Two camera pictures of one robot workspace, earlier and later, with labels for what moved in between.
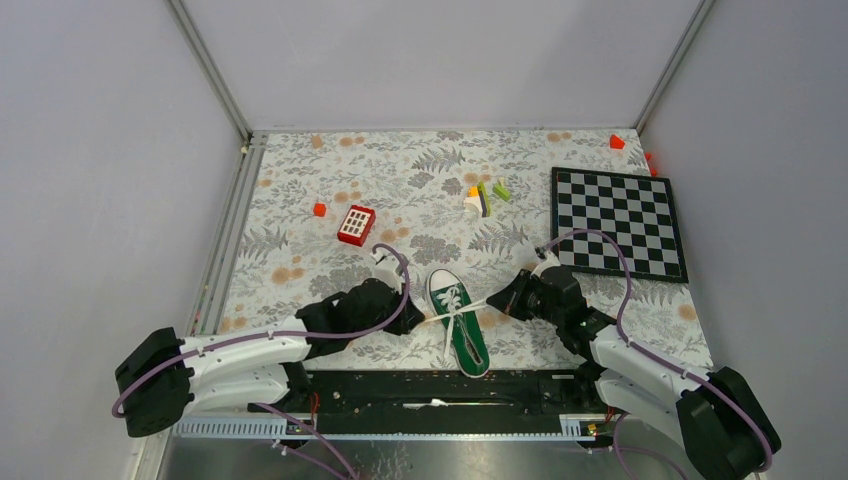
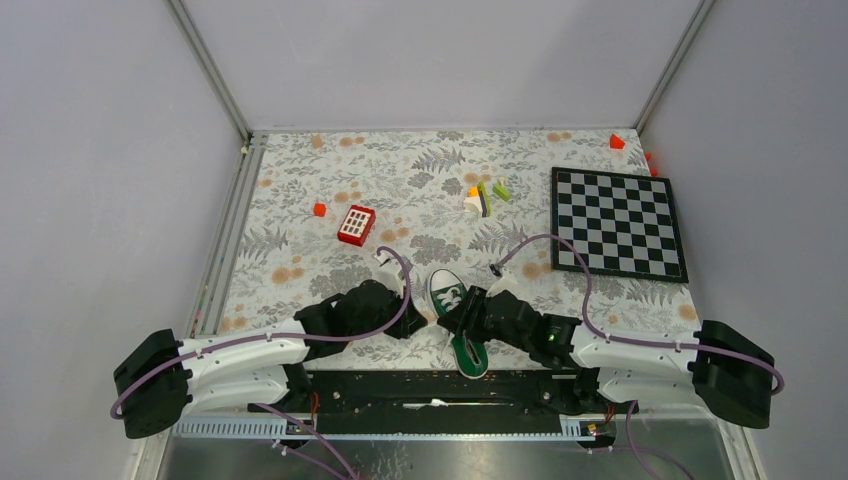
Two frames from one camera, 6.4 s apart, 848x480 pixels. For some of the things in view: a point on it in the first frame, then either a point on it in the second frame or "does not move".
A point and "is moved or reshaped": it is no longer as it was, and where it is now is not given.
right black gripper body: (528, 301) to (481, 326)
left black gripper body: (388, 312) does not move
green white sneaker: (464, 332) does not move
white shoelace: (451, 301) is moved or reshaped
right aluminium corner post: (679, 53) does not move
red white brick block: (356, 225) does not move
